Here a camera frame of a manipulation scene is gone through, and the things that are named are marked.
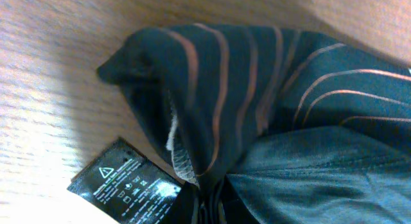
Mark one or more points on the black jersey with orange lines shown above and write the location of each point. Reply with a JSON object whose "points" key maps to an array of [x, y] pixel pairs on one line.
{"points": [[260, 125]]}

